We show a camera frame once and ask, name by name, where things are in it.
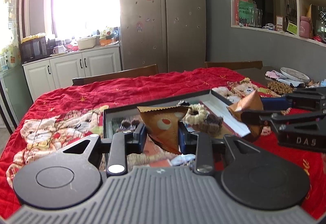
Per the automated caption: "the brown snack packet with egg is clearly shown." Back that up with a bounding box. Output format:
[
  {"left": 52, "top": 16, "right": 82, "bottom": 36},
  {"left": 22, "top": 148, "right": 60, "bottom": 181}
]
[{"left": 137, "top": 105, "right": 188, "bottom": 154}]

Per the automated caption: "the wooden bead trivet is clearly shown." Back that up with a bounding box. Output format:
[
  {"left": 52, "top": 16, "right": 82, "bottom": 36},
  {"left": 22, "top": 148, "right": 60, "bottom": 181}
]
[{"left": 267, "top": 81, "right": 294, "bottom": 96}]

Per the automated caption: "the white plate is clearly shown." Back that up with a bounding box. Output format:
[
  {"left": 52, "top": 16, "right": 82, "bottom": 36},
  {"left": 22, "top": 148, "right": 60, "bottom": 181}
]
[{"left": 280, "top": 67, "right": 310, "bottom": 83}]

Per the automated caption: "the brown knitted bow right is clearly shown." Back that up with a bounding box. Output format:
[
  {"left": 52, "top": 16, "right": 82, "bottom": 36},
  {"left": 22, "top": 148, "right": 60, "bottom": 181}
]
[{"left": 193, "top": 114, "right": 223, "bottom": 136}]

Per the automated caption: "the brown knitted bow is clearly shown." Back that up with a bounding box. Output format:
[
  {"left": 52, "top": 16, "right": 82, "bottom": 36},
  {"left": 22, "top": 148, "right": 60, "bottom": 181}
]
[
  {"left": 193, "top": 114, "right": 223, "bottom": 136},
  {"left": 119, "top": 119, "right": 140, "bottom": 131}
]

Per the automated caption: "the black shallow box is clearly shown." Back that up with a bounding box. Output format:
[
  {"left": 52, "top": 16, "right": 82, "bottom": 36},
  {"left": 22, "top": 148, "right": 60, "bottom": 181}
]
[{"left": 103, "top": 89, "right": 251, "bottom": 171}]

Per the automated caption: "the wooden chair back right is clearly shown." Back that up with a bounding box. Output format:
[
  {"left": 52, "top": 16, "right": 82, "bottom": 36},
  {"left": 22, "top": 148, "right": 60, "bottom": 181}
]
[{"left": 204, "top": 61, "right": 263, "bottom": 70}]

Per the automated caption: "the wooden chair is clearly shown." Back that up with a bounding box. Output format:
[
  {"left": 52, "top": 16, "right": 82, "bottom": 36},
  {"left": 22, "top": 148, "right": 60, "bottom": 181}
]
[
  {"left": 72, "top": 64, "right": 159, "bottom": 86},
  {"left": 204, "top": 61, "right": 263, "bottom": 70}
]

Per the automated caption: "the cream knitted scrunchie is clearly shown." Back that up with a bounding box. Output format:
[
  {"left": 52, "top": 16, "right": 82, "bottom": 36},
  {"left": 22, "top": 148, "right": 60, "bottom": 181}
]
[{"left": 183, "top": 103, "right": 210, "bottom": 125}]

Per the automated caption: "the red bear-print quilt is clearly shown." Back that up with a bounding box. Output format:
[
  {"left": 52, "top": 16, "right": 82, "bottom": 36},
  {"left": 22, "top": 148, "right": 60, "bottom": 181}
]
[{"left": 0, "top": 67, "right": 326, "bottom": 220}]

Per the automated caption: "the pink thermos bottle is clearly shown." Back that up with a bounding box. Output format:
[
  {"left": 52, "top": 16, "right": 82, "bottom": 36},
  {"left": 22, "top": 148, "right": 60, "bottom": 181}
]
[{"left": 299, "top": 16, "right": 311, "bottom": 39}]

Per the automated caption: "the brown knitted bow left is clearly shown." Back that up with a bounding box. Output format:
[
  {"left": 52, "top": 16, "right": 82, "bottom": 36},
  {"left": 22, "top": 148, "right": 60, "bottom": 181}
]
[{"left": 119, "top": 119, "right": 140, "bottom": 131}]

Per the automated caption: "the green paper sign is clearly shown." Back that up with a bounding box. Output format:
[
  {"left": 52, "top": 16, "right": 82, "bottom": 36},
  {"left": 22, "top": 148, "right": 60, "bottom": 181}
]
[{"left": 238, "top": 1, "right": 255, "bottom": 26}]

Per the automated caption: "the white kitchen cabinet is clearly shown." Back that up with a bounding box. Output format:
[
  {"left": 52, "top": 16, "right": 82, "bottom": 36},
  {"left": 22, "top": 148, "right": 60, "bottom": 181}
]
[{"left": 23, "top": 44, "right": 122, "bottom": 100}]

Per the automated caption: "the wooden chair back left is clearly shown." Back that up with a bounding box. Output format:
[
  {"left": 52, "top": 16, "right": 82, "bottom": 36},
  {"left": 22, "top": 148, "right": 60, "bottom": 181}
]
[{"left": 72, "top": 64, "right": 159, "bottom": 86}]

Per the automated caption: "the white mug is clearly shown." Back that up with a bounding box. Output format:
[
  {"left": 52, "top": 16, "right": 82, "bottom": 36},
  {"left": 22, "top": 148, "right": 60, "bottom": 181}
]
[{"left": 53, "top": 45, "right": 66, "bottom": 54}]

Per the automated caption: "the black microwave oven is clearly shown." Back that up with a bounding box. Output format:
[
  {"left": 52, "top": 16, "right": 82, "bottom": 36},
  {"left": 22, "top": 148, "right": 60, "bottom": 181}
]
[{"left": 19, "top": 36, "right": 50, "bottom": 64}]

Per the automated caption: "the silver double-door refrigerator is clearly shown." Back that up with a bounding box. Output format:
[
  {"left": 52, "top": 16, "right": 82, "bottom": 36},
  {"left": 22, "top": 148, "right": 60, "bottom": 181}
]
[{"left": 120, "top": 0, "right": 206, "bottom": 72}]

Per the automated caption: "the cream plastic basin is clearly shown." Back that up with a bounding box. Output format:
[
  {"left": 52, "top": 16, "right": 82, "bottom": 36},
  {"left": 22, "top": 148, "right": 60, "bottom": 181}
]
[{"left": 77, "top": 36, "right": 96, "bottom": 50}]

